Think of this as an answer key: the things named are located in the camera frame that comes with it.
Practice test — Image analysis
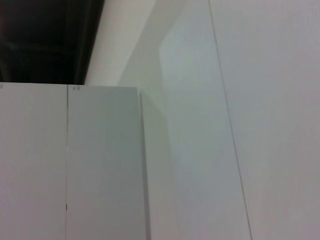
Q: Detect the tall white cabinet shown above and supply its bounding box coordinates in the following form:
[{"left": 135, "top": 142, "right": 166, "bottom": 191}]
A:
[{"left": 0, "top": 82, "right": 152, "bottom": 240}]

